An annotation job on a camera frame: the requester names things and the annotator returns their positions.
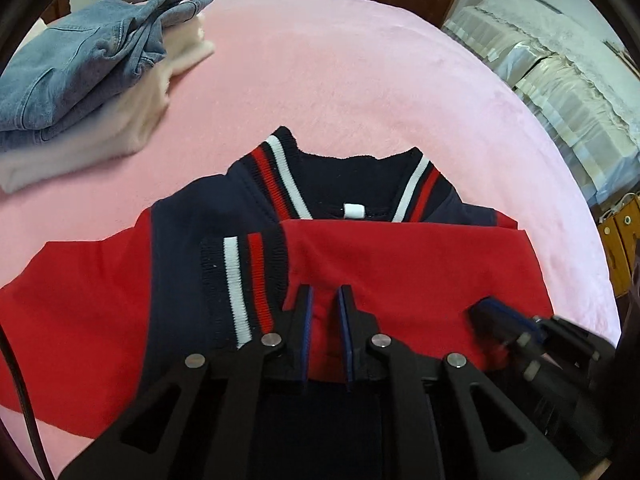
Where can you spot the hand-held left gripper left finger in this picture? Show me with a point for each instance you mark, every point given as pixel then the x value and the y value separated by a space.
pixel 306 340

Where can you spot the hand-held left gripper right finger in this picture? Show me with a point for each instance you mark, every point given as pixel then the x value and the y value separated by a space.
pixel 346 340

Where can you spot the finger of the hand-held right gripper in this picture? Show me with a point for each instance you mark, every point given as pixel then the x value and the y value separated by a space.
pixel 492 317

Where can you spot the red and navy jacket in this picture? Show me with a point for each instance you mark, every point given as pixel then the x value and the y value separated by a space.
pixel 400 260

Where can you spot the wooden cabinet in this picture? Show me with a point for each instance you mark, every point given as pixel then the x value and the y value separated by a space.
pixel 625 240

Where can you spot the sofa with satin cover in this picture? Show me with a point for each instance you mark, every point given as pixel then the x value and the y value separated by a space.
pixel 565 110

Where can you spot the pink blanket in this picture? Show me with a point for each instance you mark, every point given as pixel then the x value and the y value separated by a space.
pixel 350 85

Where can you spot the folded cream garment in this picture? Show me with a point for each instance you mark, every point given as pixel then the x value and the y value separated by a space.
pixel 100 145

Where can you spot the white lace cloth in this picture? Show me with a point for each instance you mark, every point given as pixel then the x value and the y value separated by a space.
pixel 560 30

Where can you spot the folded blue denim garment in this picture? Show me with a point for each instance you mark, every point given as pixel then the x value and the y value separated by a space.
pixel 65 70

